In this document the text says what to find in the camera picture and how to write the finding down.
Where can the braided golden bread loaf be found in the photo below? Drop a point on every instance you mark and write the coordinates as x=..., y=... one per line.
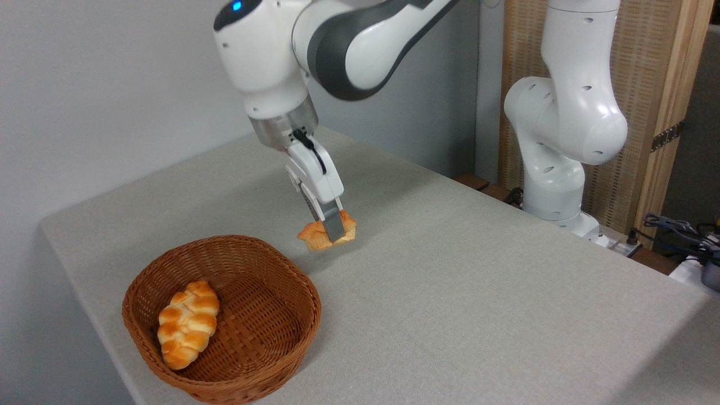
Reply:
x=188, y=323

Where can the small orange muffin bread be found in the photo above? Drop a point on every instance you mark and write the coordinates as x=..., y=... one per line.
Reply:
x=312, y=236

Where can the wooden woven folding screen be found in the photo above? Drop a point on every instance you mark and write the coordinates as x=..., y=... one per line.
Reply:
x=647, y=62

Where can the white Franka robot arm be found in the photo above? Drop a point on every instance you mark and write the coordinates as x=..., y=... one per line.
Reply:
x=568, y=112

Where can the metal screen hinge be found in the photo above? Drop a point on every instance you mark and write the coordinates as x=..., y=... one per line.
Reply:
x=667, y=135

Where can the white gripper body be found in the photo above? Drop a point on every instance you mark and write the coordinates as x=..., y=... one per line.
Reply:
x=323, y=177

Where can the brown woven wicker basket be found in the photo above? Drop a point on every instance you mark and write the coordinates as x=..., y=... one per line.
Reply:
x=264, y=315

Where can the grey round container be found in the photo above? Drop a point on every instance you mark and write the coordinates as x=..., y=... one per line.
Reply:
x=711, y=275

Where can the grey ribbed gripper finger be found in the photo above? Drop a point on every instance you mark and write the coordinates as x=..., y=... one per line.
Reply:
x=311, y=203
x=333, y=222

